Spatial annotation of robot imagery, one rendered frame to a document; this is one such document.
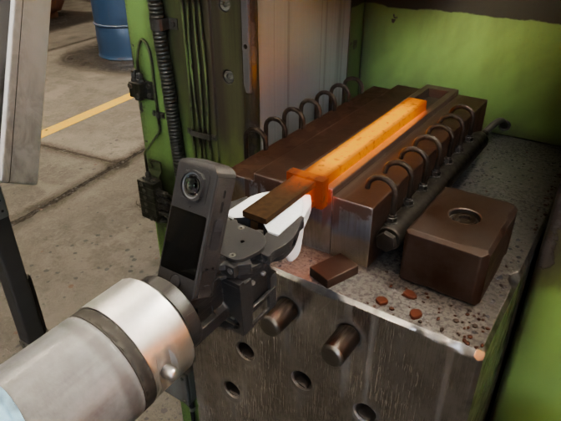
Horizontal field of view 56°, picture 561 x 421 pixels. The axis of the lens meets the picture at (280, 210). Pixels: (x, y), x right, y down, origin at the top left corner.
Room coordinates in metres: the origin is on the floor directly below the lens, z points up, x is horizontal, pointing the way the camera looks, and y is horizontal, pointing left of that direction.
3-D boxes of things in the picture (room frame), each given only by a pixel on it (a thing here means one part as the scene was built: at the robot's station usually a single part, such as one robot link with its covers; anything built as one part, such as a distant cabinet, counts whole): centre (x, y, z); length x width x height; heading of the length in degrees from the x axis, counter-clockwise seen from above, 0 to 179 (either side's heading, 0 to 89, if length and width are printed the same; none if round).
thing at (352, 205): (0.71, -0.13, 0.96); 0.42 x 0.20 x 0.09; 146
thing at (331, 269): (0.46, -0.06, 0.92); 0.04 x 0.03 x 0.01; 126
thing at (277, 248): (0.41, 0.01, 0.99); 0.09 x 0.05 x 0.02; 142
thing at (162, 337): (0.31, 0.11, 0.97); 0.10 x 0.05 x 0.09; 55
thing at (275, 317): (0.45, 0.00, 0.87); 0.04 x 0.03 x 0.03; 146
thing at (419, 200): (0.61, -0.21, 0.95); 0.34 x 0.03 x 0.03; 146
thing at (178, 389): (0.83, 0.22, 0.36); 0.09 x 0.07 x 0.12; 56
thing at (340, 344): (0.40, -0.06, 0.87); 0.04 x 0.03 x 0.03; 146
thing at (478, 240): (0.48, -0.19, 0.95); 0.12 x 0.08 x 0.06; 146
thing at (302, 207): (0.45, -0.01, 0.97); 0.09 x 0.03 x 0.06; 142
